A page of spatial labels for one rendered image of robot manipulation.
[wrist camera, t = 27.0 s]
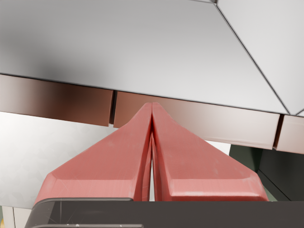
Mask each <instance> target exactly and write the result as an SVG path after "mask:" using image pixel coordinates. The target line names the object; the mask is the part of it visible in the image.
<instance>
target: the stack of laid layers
mask: <svg viewBox="0 0 304 228"><path fill-rule="evenodd" d="M200 1H207V2H213V3H215V5H216V6H217V1H218V0H200ZM221 14H222V13H221ZM222 16H223V14H222ZM223 17H224V16H223ZM224 18H225V17H224ZM225 20H226V19H225ZM227 23H228V22H227ZM228 24H229V23H228ZM229 26H230V25H229ZM230 27H231V26H230ZM234 33H235V32H234ZM235 35H236V34H235ZM240 42H241V41H240ZM241 44H242V43H241ZM242 45H243V44H242ZM244 48H245V47H244ZM246 51H247V50H246ZM247 52H248V51H247ZM248 54H249V53H248ZM249 55H250V54H249ZM254 63H255V62H254ZM256 66H257V65H256ZM257 67H258V66H257ZM258 69H259V68H258ZM259 70H260V69H259ZM260 72H261V71H260ZM261 73H262V72H261ZM263 76H264V75H263ZM268 84H269V83H268ZM273 91H274V90H273ZM275 94H276V93H275ZM276 95H277V94H276ZM277 97H278V96H277ZM280 101H281V100H280ZM282 104H283V103H282ZM287 112H288V111H287ZM288 113H289V112H288Z"/></svg>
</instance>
